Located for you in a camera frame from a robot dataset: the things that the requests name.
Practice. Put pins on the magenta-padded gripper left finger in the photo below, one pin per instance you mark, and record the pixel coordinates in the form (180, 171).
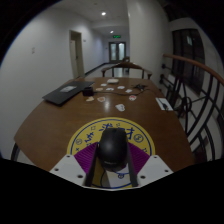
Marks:
(68, 168)

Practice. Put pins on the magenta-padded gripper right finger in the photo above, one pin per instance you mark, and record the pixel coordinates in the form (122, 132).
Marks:
(155, 168)

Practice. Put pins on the black computer mouse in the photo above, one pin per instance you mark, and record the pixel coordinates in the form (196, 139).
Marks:
(112, 148)

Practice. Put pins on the round yellow mouse pad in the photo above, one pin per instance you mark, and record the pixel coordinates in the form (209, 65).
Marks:
(86, 133)

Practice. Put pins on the white paper sheet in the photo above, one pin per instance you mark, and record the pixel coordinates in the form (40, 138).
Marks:
(165, 105)

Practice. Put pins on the small white card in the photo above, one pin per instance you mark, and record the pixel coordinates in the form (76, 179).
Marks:
(120, 107)
(99, 89)
(132, 97)
(128, 90)
(101, 99)
(109, 89)
(90, 99)
(112, 80)
(121, 87)

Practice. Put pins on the black closed laptop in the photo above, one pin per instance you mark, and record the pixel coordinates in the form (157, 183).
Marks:
(66, 91)

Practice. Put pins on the small black charger block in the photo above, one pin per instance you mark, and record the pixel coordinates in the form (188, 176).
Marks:
(88, 91)

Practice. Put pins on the wooden armchair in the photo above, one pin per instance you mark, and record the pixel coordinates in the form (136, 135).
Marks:
(126, 65)

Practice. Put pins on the black railing with wooden handrail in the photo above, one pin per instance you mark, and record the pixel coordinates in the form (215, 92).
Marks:
(196, 63)

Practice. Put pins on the open white doorway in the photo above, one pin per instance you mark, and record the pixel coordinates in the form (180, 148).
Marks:
(76, 55)

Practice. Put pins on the dark framed window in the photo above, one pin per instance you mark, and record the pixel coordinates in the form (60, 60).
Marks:
(188, 56)

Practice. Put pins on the glass double door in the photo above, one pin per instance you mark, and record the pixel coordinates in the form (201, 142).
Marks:
(117, 51)

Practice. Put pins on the green exit sign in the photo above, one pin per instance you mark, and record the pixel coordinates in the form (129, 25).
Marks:
(116, 36)

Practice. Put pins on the round ceiling light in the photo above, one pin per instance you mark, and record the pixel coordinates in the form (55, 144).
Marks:
(111, 32)
(103, 13)

